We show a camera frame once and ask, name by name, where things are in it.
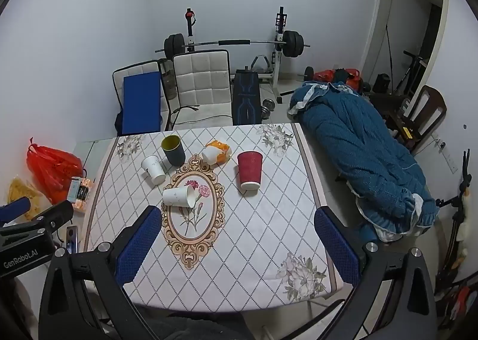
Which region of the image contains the floral diamond pattern tablecloth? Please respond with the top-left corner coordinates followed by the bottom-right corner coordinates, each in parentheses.
top-left (83, 123), bottom-right (345, 313)

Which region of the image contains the blue quilt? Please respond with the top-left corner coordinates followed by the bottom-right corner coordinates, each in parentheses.
top-left (287, 80), bottom-right (440, 243)

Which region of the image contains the black tripod stand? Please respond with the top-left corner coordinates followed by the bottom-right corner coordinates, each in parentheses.
top-left (434, 149), bottom-right (473, 283)

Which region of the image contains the black speaker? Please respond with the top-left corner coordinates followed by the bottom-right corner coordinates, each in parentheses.
top-left (373, 73), bottom-right (391, 93)

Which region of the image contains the white padded chair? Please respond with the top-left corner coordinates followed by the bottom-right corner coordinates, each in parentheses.
top-left (112, 59), bottom-right (171, 136)
top-left (172, 49), bottom-right (233, 127)

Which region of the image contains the blue board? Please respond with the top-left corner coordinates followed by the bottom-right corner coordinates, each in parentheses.
top-left (122, 71), bottom-right (162, 136)

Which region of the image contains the red plastic bag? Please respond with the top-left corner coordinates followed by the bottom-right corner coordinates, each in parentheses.
top-left (26, 138), bottom-right (84, 205)

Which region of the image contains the yellow plastic bag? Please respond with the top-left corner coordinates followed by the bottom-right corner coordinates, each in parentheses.
top-left (8, 176), bottom-right (46, 222)

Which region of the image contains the blue and white small box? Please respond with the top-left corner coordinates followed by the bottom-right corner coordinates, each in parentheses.
top-left (67, 177), bottom-right (84, 203)

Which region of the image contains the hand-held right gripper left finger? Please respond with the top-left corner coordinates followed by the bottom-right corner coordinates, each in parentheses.
top-left (37, 205), bottom-right (163, 340)

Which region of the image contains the white weight rack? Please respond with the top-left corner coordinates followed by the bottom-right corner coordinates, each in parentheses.
top-left (185, 7), bottom-right (290, 102)

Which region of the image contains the black scooter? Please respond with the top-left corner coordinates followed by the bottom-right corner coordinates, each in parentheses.
top-left (395, 50), bottom-right (428, 96)

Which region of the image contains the barbell with black plates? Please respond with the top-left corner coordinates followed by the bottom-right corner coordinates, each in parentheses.
top-left (155, 30), bottom-right (311, 60)

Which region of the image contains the orange and white paper cup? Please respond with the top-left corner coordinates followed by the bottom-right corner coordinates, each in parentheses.
top-left (202, 140), bottom-right (230, 166)

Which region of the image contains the orange packet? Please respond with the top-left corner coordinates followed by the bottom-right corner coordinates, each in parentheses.
top-left (74, 178), bottom-right (94, 212)

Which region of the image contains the red paper cup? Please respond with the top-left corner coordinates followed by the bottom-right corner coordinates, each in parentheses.
top-left (238, 151), bottom-right (263, 191)

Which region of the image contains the dark grey cup yellow inside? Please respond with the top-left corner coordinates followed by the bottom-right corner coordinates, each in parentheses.
top-left (161, 135), bottom-right (185, 167)

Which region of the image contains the dark wooden chair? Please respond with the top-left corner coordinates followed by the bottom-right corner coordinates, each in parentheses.
top-left (384, 85), bottom-right (447, 154)

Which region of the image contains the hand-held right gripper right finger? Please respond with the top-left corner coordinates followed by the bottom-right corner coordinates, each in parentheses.
top-left (314, 207), bottom-right (438, 340)

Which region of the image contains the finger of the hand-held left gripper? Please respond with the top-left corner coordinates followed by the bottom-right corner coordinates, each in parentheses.
top-left (35, 200), bottom-right (74, 237)
top-left (0, 197), bottom-right (31, 224)

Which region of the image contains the black cable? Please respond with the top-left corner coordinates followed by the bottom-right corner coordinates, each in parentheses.
top-left (169, 104), bottom-right (201, 128)

